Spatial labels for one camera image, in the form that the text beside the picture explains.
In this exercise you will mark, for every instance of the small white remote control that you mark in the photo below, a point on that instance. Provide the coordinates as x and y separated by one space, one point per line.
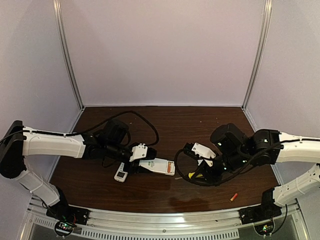
121 175

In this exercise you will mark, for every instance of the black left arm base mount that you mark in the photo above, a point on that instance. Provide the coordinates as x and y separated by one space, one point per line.
66 213

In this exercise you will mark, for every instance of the aluminium corner post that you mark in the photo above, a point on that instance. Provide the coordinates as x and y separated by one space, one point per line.
66 53
263 35

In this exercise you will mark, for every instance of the left aluminium corner post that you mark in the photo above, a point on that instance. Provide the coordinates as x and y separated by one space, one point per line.
66 53

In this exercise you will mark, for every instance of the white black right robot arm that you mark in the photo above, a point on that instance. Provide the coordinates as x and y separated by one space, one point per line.
264 147

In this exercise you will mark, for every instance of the large white remote control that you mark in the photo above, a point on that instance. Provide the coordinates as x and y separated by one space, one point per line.
159 166

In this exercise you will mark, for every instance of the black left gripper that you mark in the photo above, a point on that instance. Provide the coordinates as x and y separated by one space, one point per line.
136 166

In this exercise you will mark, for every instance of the red orange battery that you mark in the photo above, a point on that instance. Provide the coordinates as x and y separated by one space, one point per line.
233 197
170 167

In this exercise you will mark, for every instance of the right aluminium corner post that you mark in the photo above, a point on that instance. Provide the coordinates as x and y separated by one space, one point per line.
263 35

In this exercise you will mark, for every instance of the aluminium front rail frame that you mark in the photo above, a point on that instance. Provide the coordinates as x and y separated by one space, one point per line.
209 225

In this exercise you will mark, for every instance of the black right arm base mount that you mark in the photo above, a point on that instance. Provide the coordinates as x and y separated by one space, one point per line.
264 211

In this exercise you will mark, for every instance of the yellow handled screwdriver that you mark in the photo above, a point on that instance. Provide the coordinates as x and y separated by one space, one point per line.
190 176

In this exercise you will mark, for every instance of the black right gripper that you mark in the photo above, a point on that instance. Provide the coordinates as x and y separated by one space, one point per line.
208 169

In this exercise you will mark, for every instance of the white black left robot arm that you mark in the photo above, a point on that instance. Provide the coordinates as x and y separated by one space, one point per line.
21 141

